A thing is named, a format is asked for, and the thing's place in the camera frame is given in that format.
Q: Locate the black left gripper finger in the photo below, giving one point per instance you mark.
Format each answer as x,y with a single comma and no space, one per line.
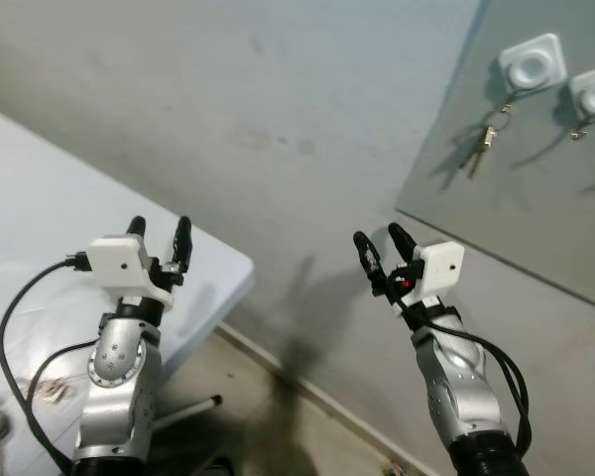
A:
182,243
137,227

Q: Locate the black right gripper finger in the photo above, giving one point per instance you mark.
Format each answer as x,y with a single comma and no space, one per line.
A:
369,260
403,244

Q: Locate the white table leg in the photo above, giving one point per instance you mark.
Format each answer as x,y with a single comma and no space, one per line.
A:
193,407

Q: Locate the small metal key bunch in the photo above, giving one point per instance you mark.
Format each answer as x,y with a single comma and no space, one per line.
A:
55,392

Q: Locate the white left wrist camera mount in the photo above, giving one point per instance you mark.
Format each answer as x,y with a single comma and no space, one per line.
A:
119,260

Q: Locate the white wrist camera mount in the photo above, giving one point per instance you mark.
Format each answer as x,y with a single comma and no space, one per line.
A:
119,260
441,268

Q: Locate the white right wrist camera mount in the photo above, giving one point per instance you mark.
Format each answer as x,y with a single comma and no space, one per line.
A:
441,268

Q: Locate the grey wall panel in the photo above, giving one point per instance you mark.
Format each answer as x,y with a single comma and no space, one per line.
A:
535,218

